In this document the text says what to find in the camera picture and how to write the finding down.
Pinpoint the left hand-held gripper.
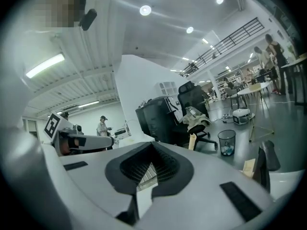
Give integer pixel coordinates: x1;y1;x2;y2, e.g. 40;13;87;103
44;112;115;157

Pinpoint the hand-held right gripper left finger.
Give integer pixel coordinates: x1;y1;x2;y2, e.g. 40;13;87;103
42;141;154;230

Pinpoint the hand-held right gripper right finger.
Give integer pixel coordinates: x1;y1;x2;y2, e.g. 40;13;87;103
134;141;274;230

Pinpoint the long fluorescent tube light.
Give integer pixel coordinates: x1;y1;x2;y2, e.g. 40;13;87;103
25;53;66;79
77;101;100;109

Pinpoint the light wooden board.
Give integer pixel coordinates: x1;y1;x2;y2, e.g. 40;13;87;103
242;158;256;178

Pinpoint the black mesh waste bin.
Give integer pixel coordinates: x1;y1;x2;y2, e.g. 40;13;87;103
217;129;236;156

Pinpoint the black cabinet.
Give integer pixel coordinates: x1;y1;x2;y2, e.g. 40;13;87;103
135;96;180;145

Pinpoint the white partition panel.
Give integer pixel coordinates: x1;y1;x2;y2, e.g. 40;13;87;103
114;54;191;144

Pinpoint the beige cloth on chair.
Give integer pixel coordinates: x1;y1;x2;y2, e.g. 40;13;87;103
181;106;212;132

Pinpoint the white shelf unit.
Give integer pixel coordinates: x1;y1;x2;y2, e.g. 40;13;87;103
154;81;178;97

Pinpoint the white floor appliance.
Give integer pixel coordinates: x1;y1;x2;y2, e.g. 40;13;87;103
232;107;255;126

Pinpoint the black office chair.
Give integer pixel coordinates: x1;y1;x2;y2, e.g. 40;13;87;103
170;81;218;151

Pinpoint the round white table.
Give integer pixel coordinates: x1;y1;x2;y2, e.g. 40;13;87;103
236;82;275;143

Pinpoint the person's head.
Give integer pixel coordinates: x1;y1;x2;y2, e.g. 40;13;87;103
33;0;87;29

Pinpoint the black balcony railing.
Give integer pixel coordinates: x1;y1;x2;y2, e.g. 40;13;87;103
179;17;265;78

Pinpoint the black-legged wooden table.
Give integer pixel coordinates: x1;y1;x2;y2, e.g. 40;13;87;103
280;52;307;108

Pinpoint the light wooden post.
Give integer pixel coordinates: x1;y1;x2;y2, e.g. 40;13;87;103
188;132;198;151

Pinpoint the black head-worn camera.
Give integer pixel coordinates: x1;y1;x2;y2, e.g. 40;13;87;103
79;8;98;31

